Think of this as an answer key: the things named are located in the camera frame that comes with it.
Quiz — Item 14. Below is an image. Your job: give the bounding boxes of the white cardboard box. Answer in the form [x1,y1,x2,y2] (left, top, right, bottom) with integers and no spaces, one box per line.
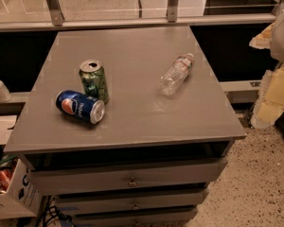
[0,161,43,219]

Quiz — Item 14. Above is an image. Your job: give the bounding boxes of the orange snack bag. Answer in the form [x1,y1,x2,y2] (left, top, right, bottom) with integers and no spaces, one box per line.
[0,168,12,192]

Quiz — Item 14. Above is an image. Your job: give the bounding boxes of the black floor cables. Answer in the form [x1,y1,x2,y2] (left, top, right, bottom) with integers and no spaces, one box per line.
[34,196,77,227]

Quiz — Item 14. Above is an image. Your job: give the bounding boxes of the clear plastic water bottle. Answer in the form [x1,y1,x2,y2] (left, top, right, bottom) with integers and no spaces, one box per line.
[158,53,194,96]

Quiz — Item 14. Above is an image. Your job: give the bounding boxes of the blue pepsi can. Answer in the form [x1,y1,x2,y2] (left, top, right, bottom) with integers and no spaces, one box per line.
[56,90,105,124]

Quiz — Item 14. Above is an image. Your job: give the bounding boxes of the green soda can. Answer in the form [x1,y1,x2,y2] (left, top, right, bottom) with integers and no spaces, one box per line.
[79,60,109,103]

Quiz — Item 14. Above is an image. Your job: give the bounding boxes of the metal railing frame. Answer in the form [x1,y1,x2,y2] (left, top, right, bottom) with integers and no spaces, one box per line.
[0,0,284,31]

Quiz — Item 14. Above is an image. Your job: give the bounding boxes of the grey drawer cabinet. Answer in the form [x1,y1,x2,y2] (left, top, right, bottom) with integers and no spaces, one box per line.
[5,26,244,227]

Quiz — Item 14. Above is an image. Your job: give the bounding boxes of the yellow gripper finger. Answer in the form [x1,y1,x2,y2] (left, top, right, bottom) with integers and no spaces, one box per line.
[249,24,274,49]
[251,63,284,129]

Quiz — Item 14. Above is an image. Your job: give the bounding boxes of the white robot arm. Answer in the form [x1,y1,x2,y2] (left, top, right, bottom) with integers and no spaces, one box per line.
[249,9,284,129]

